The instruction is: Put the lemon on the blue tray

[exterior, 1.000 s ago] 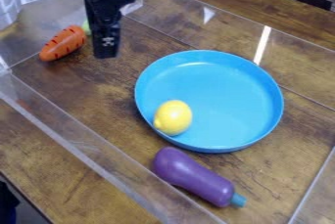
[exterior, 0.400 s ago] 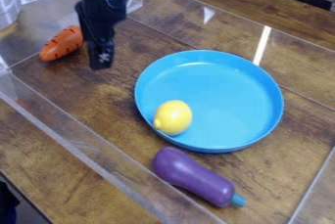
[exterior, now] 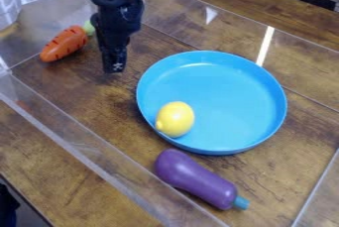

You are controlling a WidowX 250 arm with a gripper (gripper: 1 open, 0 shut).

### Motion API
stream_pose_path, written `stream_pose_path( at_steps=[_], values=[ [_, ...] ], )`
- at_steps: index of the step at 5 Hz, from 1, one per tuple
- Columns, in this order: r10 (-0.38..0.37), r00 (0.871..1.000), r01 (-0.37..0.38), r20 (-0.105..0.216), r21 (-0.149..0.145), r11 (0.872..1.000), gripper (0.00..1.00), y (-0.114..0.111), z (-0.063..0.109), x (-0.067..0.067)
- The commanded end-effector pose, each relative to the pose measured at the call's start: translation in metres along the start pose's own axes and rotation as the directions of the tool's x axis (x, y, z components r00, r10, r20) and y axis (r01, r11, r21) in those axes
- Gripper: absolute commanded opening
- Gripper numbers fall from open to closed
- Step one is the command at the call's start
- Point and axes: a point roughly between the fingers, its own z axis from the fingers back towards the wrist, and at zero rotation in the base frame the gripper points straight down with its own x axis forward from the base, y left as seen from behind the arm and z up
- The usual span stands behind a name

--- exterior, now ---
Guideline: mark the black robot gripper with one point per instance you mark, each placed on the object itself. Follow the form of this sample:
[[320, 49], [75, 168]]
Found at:
[[116, 21]]

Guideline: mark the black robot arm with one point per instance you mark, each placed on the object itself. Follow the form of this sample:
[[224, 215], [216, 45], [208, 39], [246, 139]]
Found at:
[[116, 21]]

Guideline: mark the orange toy carrot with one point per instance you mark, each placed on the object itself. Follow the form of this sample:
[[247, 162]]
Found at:
[[67, 42]]

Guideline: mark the blue round tray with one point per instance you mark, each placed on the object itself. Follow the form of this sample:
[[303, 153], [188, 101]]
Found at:
[[236, 98]]

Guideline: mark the yellow toy lemon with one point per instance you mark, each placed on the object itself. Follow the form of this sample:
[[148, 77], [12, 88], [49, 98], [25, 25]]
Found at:
[[175, 119]]

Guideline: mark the purple toy eggplant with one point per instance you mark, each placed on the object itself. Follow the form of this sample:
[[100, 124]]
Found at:
[[183, 173]]

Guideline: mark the clear acrylic enclosure wall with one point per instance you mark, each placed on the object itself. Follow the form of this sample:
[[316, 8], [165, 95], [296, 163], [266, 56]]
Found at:
[[77, 150]]

